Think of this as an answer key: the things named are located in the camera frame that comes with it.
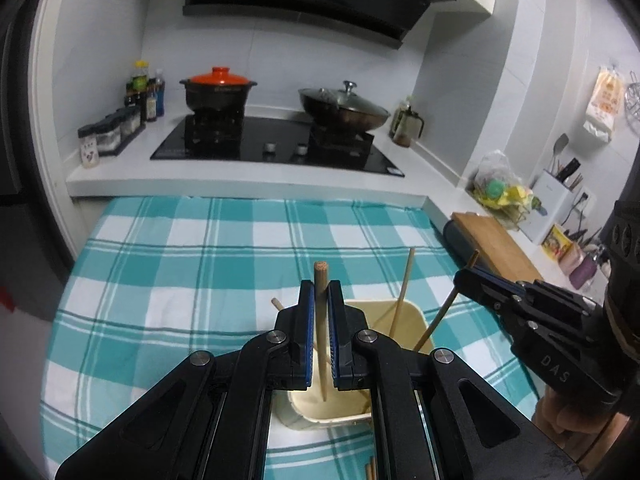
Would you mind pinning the hanging paper bag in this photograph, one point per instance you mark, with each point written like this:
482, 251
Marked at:
605, 103

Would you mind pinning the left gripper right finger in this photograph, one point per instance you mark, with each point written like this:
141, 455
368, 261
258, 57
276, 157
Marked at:
433, 416

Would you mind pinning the plastic bag with sponges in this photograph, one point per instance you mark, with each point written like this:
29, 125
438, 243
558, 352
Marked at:
498, 189

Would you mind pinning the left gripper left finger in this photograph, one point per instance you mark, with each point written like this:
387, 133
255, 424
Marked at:
209, 417

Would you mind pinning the white knife utensil block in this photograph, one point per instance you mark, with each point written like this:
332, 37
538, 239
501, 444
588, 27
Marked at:
552, 194

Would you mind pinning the black gas stove top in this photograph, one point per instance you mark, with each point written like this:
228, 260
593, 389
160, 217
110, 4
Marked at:
279, 141

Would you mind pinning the sauce bottles group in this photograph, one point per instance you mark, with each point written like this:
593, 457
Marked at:
146, 91

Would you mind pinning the wooden cutting board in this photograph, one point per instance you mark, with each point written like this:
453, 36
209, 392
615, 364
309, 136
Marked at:
496, 246

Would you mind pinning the spice jar rack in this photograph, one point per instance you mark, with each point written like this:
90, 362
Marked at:
109, 136

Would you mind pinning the black pot orange lid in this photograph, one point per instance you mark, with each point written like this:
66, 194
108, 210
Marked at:
218, 90

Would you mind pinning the dark glass kettle jug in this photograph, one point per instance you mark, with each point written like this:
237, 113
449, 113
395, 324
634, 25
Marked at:
407, 126

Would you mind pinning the chopstick in holder right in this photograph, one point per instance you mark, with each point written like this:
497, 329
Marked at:
403, 290

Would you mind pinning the chopstick in holder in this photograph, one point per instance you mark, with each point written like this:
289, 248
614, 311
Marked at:
403, 290
276, 303

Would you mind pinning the chopstick in holder left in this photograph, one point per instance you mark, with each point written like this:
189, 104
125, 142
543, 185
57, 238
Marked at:
276, 303

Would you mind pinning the black wok glass lid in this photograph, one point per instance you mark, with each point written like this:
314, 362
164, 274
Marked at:
342, 108

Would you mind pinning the person's right hand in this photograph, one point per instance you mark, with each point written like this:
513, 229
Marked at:
586, 438

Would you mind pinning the right pair outer chopstick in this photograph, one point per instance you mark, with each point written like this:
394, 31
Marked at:
371, 469

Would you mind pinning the teal white plaid tablecloth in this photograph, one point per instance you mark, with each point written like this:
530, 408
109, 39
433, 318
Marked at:
160, 277

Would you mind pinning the pink purple cups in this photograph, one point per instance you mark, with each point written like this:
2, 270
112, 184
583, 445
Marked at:
580, 264

